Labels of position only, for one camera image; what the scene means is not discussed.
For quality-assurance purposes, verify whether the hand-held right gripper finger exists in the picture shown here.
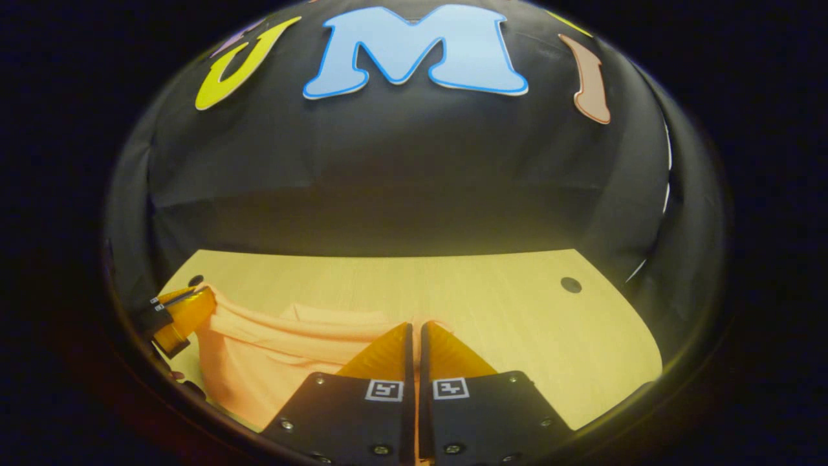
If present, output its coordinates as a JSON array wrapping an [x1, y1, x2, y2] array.
[[259, 322, 415, 466], [419, 322, 575, 466]]

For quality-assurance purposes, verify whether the orange T-shirt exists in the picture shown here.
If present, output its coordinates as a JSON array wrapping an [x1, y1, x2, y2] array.
[[194, 285, 453, 433]]

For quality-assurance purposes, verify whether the black backdrop cloth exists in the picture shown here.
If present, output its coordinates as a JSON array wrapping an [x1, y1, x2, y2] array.
[[103, 0, 728, 363]]

